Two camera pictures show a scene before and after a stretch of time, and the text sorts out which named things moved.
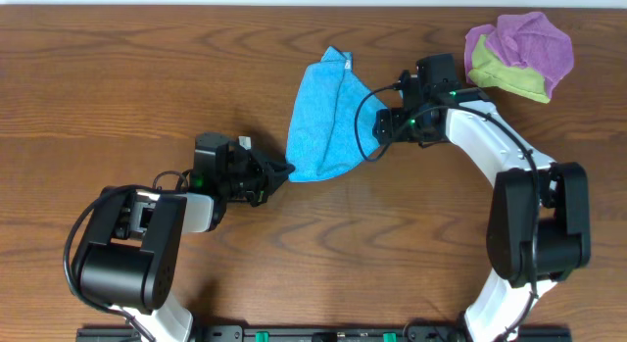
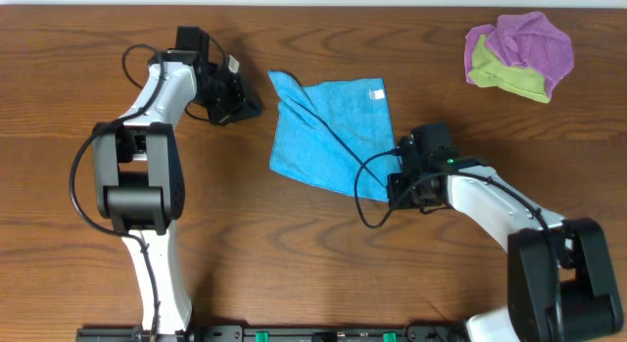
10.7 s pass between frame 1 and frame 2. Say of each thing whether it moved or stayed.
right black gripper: moved
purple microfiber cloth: stayed
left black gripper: moved
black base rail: stayed
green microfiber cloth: stayed
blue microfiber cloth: moved
